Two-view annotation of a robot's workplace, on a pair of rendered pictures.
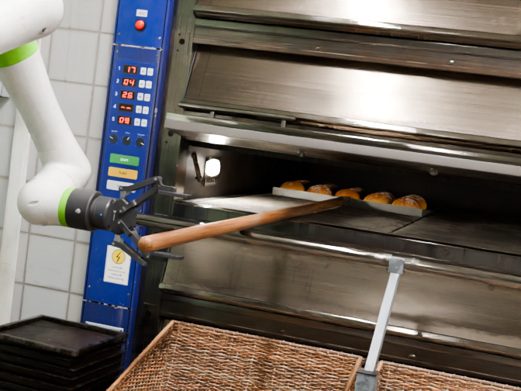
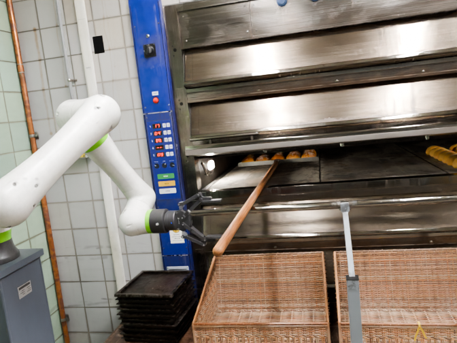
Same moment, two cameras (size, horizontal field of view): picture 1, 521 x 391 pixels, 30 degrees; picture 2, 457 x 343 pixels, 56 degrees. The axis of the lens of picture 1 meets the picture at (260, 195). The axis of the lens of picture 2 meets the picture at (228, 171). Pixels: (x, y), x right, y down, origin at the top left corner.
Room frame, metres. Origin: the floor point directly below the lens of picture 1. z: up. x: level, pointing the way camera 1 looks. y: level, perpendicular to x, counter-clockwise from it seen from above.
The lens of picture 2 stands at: (0.57, 0.21, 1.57)
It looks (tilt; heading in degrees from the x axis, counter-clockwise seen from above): 8 degrees down; 357
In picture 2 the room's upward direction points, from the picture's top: 6 degrees counter-clockwise
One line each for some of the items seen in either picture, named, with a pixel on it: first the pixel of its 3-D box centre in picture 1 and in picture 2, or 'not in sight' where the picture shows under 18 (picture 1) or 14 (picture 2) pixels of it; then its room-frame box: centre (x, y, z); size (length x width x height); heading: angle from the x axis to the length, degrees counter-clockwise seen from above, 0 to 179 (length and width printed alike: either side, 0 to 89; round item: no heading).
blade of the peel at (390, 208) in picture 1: (354, 199); (279, 158); (3.60, -0.35, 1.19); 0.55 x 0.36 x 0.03; 74
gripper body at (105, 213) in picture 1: (115, 215); (179, 220); (2.14, 0.32, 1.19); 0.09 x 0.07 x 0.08; 74
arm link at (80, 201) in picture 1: (87, 209); (161, 220); (2.17, 0.38, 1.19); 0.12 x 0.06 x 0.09; 164
